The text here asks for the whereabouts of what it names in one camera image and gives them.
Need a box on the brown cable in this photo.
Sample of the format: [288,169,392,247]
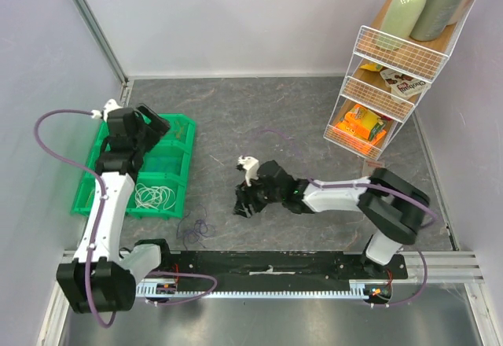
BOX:
[167,117,192,141]

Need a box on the white cable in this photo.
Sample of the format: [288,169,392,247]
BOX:
[133,182,177,212]

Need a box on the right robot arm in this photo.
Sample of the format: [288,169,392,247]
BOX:
[233,156,430,278]

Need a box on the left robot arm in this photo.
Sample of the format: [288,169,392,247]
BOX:
[57,101,173,314]

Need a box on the green compartment bin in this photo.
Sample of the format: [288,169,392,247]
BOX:
[69,112,197,219]

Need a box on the orange snack box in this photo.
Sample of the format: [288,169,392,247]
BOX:
[333,104,387,156]

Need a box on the small pink card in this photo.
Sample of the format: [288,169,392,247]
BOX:
[363,160,384,171]

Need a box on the yellow snack bag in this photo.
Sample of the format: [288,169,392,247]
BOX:
[360,62,384,72]

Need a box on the chobani yogurt pack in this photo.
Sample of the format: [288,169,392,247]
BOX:
[380,68,430,100]

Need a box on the light green spray bottle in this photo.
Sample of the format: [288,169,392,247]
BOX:
[376,0,427,50]

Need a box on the dark green bottle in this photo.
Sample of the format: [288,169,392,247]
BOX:
[410,0,461,42]

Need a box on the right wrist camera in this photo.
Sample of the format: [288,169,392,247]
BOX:
[237,156,259,186]

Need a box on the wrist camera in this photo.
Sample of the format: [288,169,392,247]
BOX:
[237,156,259,186]
[90,99,122,122]

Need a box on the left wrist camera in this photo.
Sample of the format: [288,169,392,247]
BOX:
[90,99,122,122]

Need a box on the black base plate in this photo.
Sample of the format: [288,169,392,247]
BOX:
[156,250,408,293]

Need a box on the white wire shelf rack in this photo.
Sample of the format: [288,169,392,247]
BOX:
[323,0,476,160]

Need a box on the aluminium rail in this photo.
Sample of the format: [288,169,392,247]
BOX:
[136,252,483,299]

